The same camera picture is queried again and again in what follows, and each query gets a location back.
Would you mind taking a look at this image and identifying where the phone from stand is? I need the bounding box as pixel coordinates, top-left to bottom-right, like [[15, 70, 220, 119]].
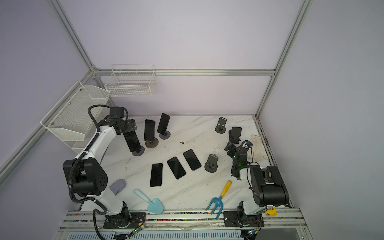
[[167, 157, 187, 180], [183, 149, 202, 171], [150, 163, 163, 187]]

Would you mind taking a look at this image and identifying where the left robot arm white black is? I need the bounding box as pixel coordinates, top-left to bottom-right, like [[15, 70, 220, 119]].
[[63, 105, 142, 216]]

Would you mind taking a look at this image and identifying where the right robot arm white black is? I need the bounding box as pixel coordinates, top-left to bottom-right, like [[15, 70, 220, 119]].
[[225, 140, 290, 216]]

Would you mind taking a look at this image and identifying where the black folding phone stand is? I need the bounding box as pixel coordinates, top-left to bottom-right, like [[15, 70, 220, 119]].
[[229, 127, 242, 144]]

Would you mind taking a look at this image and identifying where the grey round stand far left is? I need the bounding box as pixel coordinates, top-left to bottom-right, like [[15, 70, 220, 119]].
[[132, 146, 145, 157]]

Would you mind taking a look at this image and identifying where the phone on wooden-base stand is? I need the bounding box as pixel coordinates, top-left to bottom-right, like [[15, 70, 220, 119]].
[[144, 119, 156, 142]]

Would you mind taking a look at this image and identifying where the phone on grey round stand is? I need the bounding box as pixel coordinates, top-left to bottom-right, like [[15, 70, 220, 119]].
[[157, 113, 171, 136]]

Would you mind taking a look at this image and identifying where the grey round phone stand back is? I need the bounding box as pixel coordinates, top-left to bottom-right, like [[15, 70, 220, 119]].
[[159, 131, 171, 140]]

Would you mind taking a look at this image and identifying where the white work glove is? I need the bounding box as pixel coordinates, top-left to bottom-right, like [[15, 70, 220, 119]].
[[248, 135, 269, 163]]

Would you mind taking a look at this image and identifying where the white mesh two-tier shelf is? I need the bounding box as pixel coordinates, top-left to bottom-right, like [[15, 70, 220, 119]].
[[40, 81, 111, 154]]

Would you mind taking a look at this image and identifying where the blue yellow garden fork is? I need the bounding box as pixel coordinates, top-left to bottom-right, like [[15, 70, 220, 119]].
[[206, 181, 232, 220]]

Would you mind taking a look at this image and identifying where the yellow tape measure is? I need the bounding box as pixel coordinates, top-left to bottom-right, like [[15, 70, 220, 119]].
[[264, 206, 277, 216]]

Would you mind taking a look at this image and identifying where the grey felt pad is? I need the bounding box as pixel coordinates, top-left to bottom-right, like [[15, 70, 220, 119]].
[[109, 179, 127, 196]]

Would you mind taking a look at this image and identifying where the teal garden trowel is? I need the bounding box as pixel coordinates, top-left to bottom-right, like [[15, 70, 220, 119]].
[[134, 189, 164, 214]]

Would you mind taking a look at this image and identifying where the white wire basket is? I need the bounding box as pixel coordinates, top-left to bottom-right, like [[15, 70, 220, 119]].
[[105, 65, 157, 97]]

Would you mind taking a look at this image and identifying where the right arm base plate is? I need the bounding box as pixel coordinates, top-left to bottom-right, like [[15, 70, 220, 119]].
[[224, 201, 267, 228]]

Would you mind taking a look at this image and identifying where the aluminium front rail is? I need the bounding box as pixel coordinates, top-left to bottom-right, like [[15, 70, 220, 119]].
[[58, 207, 308, 232]]

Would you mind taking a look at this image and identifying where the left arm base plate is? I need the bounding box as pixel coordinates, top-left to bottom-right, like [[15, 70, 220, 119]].
[[103, 212, 147, 229]]

